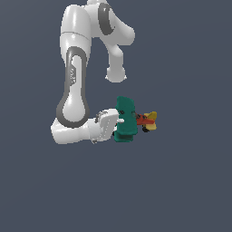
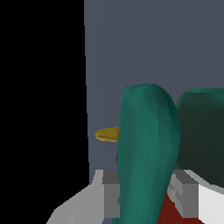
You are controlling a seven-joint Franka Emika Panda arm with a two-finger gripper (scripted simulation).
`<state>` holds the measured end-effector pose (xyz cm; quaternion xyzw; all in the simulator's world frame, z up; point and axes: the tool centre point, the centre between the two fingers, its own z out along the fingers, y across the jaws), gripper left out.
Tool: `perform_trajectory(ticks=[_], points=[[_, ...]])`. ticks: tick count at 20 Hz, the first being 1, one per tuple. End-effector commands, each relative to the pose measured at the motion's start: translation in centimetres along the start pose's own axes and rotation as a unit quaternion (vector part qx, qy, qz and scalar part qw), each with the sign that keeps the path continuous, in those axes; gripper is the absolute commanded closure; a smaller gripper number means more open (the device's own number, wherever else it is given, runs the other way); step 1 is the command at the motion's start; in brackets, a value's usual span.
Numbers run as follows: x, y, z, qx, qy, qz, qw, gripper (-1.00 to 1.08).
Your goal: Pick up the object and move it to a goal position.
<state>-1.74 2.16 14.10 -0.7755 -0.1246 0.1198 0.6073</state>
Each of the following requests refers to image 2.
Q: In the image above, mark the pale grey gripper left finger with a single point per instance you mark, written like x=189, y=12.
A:
x=110, y=198

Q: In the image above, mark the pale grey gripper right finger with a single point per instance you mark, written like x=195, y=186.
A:
x=189, y=198

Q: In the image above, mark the teal green toy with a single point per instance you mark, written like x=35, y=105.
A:
x=145, y=145

